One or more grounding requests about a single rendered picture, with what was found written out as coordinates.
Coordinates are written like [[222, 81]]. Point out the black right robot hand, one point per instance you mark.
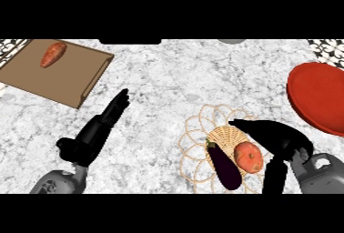
[[278, 136]]

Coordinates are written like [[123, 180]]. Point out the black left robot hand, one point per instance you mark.
[[92, 136]]

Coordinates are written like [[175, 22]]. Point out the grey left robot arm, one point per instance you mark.
[[61, 181]]

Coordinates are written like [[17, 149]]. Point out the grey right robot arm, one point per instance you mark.
[[321, 176]]

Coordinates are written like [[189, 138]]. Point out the red bowl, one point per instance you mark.
[[319, 97]]

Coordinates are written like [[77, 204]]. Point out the dark purple eggplant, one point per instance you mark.
[[225, 170]]

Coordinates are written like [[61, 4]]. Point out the brown wooden cutting board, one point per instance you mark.
[[52, 71]]

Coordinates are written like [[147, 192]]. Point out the orange carrot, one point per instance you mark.
[[54, 54]]

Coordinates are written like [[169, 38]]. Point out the grey round object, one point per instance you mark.
[[232, 40]]

